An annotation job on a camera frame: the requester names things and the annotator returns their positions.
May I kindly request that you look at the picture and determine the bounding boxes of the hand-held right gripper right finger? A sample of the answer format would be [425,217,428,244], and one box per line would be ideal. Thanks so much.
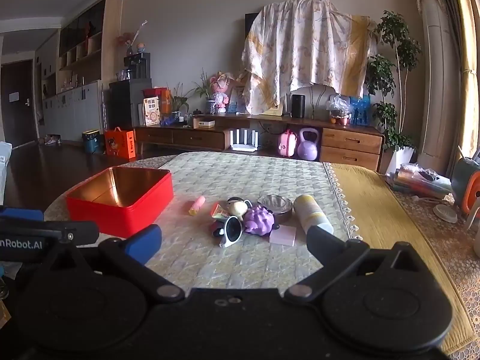
[283,225,428,303]

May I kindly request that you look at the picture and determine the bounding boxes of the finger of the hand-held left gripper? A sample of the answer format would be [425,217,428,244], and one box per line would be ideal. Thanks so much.
[0,220,100,247]
[0,206,45,221]

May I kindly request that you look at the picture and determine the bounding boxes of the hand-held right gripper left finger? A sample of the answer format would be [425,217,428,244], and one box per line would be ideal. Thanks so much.
[47,224,185,304]

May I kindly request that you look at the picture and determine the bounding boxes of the white yellow bottle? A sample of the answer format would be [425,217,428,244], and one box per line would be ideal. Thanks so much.
[293,194,335,235]

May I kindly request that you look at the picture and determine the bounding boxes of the red tin box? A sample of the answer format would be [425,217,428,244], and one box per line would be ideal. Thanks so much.
[65,167,175,239]

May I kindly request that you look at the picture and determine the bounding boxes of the round gold metal tin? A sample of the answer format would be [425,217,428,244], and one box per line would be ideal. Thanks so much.
[256,194,294,223]

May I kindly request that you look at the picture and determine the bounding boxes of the purple grape toy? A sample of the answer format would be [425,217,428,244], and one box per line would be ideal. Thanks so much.
[242,206,280,237]

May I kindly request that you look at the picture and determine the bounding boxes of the pink tube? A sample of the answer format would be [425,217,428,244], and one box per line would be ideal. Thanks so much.
[188,196,206,217]

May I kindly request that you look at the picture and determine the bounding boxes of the red snack packet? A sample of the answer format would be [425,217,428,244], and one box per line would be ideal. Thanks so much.
[211,202,232,223]

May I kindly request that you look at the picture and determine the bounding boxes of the white sunglasses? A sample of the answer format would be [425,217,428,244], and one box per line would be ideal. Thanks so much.
[218,215,244,248]

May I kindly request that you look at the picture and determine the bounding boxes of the white bag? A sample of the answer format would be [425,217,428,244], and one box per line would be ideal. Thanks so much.
[0,141,14,205]

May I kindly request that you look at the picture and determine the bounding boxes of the yellow tablecloth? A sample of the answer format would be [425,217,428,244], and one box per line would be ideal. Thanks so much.
[322,162,476,357]

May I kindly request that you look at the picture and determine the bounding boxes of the teal storage box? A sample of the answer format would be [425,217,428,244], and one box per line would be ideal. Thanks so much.
[81,130,105,154]

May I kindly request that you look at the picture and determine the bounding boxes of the purple kettlebell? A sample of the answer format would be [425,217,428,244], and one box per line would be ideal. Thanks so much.
[297,127,320,161]

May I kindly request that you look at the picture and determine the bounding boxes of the orange gift bag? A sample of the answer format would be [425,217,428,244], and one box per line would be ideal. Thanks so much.
[104,127,136,157]
[160,88,173,115]

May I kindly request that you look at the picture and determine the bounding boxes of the pink toy suitcase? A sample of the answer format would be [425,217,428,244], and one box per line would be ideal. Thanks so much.
[277,129,298,157]

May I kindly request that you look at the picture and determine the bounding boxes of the dark wooden door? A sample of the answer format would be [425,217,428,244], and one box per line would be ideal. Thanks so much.
[0,59,39,142]

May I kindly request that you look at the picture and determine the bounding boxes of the stack of plastic folders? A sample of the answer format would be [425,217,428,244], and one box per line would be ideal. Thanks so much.
[384,162,454,200]

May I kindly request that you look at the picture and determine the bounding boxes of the wooden TV cabinet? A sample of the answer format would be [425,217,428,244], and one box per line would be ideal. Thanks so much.
[134,113,386,175]

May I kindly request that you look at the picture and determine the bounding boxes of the white router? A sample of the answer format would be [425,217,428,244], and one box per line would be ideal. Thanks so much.
[229,128,259,153]

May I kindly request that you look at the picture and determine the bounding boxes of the cereal bag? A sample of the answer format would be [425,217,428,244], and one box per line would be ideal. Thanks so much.
[142,97,163,127]

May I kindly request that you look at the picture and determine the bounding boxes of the clear plastic bag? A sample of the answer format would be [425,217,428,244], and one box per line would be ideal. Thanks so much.
[325,95,354,125]

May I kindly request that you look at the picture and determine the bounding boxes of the black speaker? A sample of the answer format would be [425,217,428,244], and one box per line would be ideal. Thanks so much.
[291,94,307,118]

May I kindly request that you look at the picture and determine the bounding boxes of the blue picture card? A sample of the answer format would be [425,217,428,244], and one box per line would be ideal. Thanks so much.
[349,95,373,125]

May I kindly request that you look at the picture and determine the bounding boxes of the cream flat board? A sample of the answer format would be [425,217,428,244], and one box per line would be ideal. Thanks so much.
[259,104,284,118]

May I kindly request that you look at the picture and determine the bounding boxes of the black refrigerator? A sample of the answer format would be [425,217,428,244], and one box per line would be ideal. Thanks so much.
[109,79,153,130]

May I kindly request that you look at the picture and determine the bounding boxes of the white shell-shaped board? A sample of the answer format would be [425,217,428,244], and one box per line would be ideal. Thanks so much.
[305,83,339,121]

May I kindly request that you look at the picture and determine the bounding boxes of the small potted plant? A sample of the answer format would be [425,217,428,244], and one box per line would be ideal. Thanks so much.
[169,82,191,121]

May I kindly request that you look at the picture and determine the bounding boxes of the green orange chair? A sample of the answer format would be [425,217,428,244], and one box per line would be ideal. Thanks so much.
[449,155,480,229]

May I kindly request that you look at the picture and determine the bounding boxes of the potted grass plant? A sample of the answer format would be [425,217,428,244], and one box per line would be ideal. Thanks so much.
[188,68,219,115]

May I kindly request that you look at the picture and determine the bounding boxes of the pink plush doll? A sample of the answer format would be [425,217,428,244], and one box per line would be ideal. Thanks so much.
[210,71,236,113]

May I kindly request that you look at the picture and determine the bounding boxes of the tall potted tree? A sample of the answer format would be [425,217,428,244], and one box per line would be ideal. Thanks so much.
[364,10,422,176]

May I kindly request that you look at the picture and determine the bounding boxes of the black coffee machine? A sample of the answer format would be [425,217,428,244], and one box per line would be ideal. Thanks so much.
[124,52,152,80]

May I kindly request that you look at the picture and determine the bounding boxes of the flower vase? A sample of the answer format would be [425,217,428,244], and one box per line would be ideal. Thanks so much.
[117,20,149,58]

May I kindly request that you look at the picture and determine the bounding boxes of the floral cloth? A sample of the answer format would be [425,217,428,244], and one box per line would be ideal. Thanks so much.
[242,0,379,116]

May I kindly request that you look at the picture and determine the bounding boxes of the cream covered air conditioner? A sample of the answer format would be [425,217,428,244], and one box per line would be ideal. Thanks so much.
[416,0,466,176]

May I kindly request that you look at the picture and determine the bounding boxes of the black television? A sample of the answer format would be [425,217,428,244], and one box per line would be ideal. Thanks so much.
[245,13,260,40]

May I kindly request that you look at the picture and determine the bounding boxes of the yellow curtain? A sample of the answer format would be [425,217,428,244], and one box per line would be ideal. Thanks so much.
[448,0,480,158]

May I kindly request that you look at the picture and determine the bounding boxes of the wall cabinet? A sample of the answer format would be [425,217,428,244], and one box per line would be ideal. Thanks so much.
[35,0,122,131]

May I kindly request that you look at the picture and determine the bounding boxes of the blue picture frame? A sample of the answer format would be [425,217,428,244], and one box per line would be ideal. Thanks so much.
[226,85,249,114]

